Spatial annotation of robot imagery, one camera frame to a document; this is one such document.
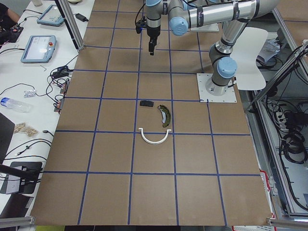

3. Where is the blister pill pack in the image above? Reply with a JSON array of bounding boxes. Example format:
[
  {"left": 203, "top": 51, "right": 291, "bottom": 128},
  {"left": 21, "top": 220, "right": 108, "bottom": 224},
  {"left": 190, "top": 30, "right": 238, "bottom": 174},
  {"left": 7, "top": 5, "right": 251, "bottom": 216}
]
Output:
[{"left": 24, "top": 89, "right": 37, "bottom": 98}]

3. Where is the white curved plastic bracket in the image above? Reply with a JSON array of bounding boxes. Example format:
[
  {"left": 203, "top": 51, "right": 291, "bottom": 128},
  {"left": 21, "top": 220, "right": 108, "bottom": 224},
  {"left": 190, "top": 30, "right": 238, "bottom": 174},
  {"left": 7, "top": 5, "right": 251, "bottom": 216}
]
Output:
[{"left": 138, "top": 128, "right": 172, "bottom": 145}]

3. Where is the far blue teach pendant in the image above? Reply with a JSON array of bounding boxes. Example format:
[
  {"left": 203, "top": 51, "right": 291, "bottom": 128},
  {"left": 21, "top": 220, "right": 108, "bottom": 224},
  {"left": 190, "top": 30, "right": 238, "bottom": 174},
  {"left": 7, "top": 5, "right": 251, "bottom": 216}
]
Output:
[{"left": 37, "top": 5, "right": 64, "bottom": 27}]

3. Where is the black brake pad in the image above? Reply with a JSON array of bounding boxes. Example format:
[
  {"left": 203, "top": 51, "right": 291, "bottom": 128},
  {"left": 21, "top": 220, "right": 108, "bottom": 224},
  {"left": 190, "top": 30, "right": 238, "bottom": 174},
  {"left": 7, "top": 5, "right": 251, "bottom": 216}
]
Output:
[{"left": 140, "top": 100, "right": 154, "bottom": 107}]

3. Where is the blue teach pendant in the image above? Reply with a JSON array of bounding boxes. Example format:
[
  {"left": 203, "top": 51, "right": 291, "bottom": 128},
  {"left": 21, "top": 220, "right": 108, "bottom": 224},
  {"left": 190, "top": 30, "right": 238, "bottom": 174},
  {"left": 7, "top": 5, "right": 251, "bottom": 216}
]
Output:
[
  {"left": 21, "top": 35, "right": 57, "bottom": 64},
  {"left": 37, "top": 5, "right": 64, "bottom": 27}
]

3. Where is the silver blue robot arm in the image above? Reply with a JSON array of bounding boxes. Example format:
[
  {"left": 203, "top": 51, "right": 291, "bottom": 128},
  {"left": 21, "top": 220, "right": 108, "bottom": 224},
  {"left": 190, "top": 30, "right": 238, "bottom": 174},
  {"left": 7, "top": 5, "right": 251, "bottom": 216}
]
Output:
[{"left": 145, "top": 0, "right": 279, "bottom": 96}]

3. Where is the black power adapter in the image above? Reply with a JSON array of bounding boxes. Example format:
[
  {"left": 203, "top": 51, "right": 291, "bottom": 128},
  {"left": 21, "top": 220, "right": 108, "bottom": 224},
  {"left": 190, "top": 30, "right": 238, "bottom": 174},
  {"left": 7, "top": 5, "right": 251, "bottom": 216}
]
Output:
[{"left": 75, "top": 13, "right": 89, "bottom": 22}]

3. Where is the bag of wooden pieces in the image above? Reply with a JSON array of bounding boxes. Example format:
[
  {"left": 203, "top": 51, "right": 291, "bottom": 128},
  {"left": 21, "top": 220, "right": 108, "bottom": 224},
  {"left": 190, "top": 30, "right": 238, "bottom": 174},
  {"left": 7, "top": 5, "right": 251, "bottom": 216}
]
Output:
[{"left": 13, "top": 123, "right": 38, "bottom": 137}]

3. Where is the near blue teach pendant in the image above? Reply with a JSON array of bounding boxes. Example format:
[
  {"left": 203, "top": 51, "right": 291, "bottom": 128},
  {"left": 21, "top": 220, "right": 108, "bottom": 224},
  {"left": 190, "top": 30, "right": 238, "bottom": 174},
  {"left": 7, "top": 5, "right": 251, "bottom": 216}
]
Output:
[{"left": 21, "top": 35, "right": 57, "bottom": 64}]

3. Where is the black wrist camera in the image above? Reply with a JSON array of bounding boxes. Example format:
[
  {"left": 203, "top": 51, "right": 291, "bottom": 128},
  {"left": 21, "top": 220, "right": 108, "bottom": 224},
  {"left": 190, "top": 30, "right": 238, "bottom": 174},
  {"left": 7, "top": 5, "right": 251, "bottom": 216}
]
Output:
[{"left": 135, "top": 16, "right": 146, "bottom": 34}]

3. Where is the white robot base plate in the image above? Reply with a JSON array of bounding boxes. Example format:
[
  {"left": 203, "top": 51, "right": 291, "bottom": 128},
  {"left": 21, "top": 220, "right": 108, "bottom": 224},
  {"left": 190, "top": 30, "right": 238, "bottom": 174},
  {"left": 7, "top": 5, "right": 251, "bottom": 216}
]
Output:
[{"left": 196, "top": 73, "right": 237, "bottom": 103}]

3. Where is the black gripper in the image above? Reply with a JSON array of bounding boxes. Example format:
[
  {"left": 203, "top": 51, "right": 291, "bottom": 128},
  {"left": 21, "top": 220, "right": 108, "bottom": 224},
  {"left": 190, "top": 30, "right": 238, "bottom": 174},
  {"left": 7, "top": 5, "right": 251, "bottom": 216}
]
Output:
[{"left": 147, "top": 26, "right": 160, "bottom": 55}]

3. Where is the white plastic chair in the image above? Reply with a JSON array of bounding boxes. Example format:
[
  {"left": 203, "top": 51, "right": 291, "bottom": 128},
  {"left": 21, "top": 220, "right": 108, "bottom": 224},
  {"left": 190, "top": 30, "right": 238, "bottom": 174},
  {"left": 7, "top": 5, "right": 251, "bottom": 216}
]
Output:
[{"left": 231, "top": 27, "right": 268, "bottom": 90}]

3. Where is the black camera stand base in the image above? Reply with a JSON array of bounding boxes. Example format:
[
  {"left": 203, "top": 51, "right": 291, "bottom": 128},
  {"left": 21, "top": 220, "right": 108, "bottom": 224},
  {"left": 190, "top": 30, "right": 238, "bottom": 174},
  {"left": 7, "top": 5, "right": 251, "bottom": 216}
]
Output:
[{"left": 0, "top": 162, "right": 43, "bottom": 194}]

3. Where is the olive green brake shoe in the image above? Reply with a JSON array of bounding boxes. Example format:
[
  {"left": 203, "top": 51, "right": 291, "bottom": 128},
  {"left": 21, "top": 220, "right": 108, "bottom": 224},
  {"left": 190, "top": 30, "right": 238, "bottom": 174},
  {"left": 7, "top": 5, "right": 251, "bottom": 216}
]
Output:
[{"left": 157, "top": 104, "right": 171, "bottom": 128}]

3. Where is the clear plastic water bottle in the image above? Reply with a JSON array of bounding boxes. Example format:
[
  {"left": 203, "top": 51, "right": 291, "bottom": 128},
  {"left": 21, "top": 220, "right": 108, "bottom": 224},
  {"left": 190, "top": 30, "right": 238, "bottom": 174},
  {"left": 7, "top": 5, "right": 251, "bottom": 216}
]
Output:
[{"left": 0, "top": 97, "right": 32, "bottom": 113}]

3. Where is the aluminium frame post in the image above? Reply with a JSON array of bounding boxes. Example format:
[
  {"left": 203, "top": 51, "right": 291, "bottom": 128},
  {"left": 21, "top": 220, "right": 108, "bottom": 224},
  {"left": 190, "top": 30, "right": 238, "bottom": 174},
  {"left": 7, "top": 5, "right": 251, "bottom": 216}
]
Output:
[{"left": 55, "top": 0, "right": 84, "bottom": 51}]

